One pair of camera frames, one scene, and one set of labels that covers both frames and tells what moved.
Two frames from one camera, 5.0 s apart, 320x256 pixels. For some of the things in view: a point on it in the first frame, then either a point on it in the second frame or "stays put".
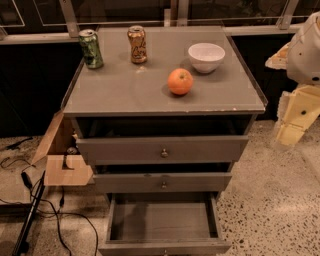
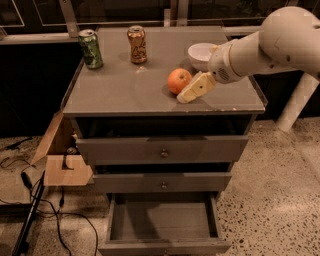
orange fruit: [180, 81] stays put
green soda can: [91, 48] stays put
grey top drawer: [162, 140] stays put
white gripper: [305, 55] → [220, 65]
